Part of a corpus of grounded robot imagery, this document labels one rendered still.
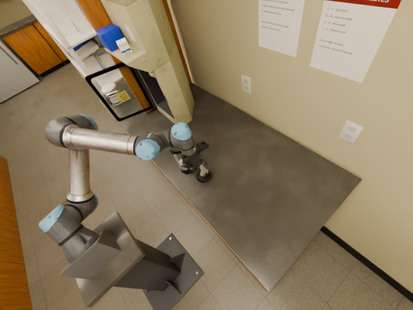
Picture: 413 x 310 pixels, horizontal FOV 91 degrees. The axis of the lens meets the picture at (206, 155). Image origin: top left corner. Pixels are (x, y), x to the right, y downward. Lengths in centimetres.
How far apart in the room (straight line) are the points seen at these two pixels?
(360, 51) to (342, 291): 165
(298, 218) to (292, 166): 28
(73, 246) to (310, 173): 119
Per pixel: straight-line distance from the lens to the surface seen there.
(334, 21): 93
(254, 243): 104
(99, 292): 126
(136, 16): 114
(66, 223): 113
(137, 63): 117
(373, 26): 89
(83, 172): 113
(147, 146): 73
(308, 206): 112
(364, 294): 210
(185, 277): 204
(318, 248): 206
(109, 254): 120
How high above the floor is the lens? 196
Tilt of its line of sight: 53 degrees down
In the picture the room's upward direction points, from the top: 20 degrees counter-clockwise
